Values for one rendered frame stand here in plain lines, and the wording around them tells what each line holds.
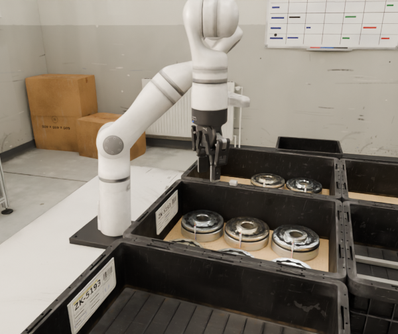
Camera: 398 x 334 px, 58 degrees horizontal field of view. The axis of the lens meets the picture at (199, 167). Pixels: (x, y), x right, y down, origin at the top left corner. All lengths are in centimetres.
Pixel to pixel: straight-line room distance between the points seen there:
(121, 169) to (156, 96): 24
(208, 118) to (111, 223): 52
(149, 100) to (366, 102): 310
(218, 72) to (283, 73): 310
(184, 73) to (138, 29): 316
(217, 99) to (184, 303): 39
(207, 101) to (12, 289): 66
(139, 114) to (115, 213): 30
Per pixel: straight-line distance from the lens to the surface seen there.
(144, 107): 99
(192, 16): 71
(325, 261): 84
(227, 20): 71
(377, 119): 395
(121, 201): 108
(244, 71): 384
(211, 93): 72
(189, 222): 88
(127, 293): 73
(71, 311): 61
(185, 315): 68
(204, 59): 71
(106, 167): 107
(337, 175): 103
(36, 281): 104
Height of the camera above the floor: 129
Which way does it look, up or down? 21 degrees down
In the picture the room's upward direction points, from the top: straight up
